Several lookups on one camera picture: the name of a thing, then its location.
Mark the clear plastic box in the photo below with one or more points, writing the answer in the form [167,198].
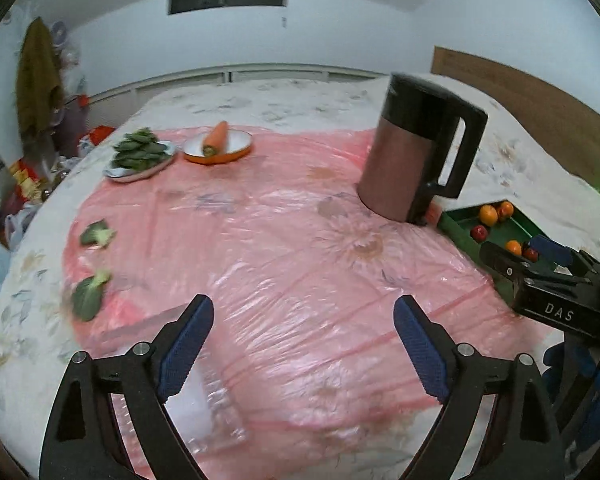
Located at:
[205,413]

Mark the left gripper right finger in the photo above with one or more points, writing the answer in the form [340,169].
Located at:
[429,346]

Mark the olive green coat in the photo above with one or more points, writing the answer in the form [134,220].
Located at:
[39,92]

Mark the red snack package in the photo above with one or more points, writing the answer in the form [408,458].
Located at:
[30,187]

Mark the purple bin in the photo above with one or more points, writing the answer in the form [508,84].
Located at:
[70,130]

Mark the bumpy mandarin orange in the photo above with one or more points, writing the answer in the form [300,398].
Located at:
[505,210]

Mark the wooden headboard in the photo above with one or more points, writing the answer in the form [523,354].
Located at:
[566,128]

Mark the bok choy piece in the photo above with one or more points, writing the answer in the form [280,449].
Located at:
[97,234]
[87,296]

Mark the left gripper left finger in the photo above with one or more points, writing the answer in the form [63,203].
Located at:
[178,344]

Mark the copper electric kettle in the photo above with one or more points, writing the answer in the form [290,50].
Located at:
[424,145]

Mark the leafy greens pile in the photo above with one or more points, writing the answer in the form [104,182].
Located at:
[139,150]

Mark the orange rimmed bowl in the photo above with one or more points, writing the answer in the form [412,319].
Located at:
[235,145]

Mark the green tray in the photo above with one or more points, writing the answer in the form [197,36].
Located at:
[500,239]

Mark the white oval plate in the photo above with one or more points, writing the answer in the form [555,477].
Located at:
[126,175]

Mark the right gloved hand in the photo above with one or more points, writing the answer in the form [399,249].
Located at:
[572,380]

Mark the floral bed sheet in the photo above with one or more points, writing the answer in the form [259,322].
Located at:
[36,342]

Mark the large orange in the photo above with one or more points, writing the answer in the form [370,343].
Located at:
[488,215]

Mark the smooth orange middle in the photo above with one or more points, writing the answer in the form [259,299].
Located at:
[514,247]

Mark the carrot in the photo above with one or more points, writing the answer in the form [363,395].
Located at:
[215,141]

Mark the red apple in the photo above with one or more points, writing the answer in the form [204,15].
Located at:
[530,254]
[479,233]

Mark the pink plastic sheet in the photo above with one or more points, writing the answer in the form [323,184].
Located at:
[303,279]

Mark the bok choy piece near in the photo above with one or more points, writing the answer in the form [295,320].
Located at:
[87,296]

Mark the white bed frame rail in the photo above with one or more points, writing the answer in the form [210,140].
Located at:
[114,106]

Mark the white fan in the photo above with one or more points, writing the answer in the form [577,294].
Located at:
[59,33]

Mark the bok choy piece far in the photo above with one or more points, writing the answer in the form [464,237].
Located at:
[97,234]

